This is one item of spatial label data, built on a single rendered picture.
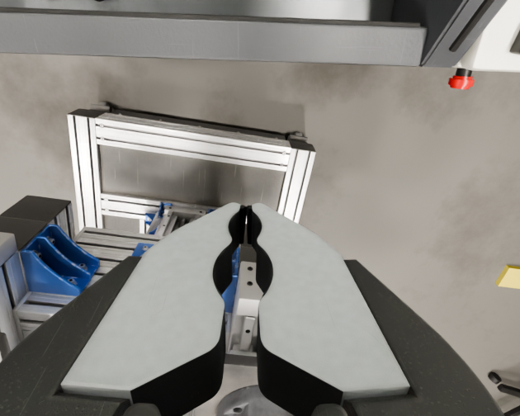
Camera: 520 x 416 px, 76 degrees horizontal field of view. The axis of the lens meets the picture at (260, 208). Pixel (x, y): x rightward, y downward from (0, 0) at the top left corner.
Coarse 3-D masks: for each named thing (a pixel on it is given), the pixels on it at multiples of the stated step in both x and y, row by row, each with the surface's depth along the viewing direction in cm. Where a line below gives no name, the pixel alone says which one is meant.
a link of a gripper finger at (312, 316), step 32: (256, 224) 12; (288, 224) 11; (288, 256) 9; (320, 256) 9; (288, 288) 8; (320, 288) 8; (352, 288) 8; (288, 320) 7; (320, 320) 7; (352, 320) 7; (288, 352) 7; (320, 352) 7; (352, 352) 7; (384, 352) 7; (288, 384) 7; (320, 384) 6; (352, 384) 6; (384, 384) 6
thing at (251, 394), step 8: (232, 392) 51; (240, 392) 50; (248, 392) 49; (256, 392) 49; (224, 400) 51; (232, 400) 50; (240, 400) 49; (248, 400) 48; (256, 400) 48; (264, 400) 48; (224, 408) 50; (232, 408) 49; (240, 408) 50; (248, 408) 48; (256, 408) 47; (264, 408) 47; (272, 408) 47; (280, 408) 48
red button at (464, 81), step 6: (456, 72) 52; (462, 72) 51; (468, 72) 51; (450, 78) 53; (456, 78) 52; (462, 78) 51; (468, 78) 51; (450, 84) 53; (456, 84) 52; (462, 84) 51; (468, 84) 51
